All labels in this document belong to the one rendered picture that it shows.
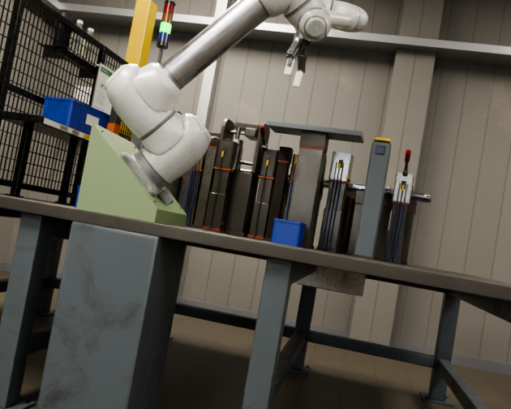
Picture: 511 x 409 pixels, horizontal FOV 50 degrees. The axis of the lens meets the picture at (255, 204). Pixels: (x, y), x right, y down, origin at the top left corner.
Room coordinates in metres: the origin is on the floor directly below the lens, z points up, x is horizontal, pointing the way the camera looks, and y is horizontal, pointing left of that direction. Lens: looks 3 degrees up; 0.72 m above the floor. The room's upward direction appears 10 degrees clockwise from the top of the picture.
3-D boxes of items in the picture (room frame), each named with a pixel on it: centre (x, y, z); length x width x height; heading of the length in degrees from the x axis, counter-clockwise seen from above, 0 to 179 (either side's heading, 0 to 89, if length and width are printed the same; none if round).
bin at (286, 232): (2.03, -0.14, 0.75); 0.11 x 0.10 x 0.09; 74
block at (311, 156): (2.13, -0.19, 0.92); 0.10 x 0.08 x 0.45; 74
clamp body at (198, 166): (2.39, 0.28, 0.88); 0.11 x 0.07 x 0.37; 164
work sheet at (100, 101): (2.88, 0.90, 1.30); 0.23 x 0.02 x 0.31; 164
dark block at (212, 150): (2.37, 0.22, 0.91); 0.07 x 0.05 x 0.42; 164
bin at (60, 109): (2.51, 0.88, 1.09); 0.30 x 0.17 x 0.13; 158
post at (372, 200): (2.06, -0.44, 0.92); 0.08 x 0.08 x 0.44; 74
